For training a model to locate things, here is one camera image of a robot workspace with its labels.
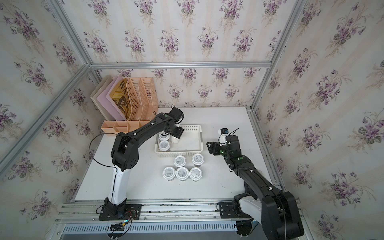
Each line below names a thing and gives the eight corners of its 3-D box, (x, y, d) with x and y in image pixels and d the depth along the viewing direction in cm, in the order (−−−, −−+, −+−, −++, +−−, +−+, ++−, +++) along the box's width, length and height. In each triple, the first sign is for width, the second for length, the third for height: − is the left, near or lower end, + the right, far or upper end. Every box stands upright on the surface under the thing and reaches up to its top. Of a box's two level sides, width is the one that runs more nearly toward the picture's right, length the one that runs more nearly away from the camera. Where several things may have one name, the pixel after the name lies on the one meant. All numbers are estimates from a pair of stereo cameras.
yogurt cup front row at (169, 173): (163, 182, 84) (161, 177, 79) (164, 171, 88) (163, 166, 83) (175, 182, 84) (174, 177, 79) (176, 171, 88) (175, 166, 83)
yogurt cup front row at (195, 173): (187, 178, 84) (187, 174, 80) (193, 169, 88) (193, 165, 83) (197, 184, 82) (198, 181, 78) (203, 174, 86) (203, 170, 81)
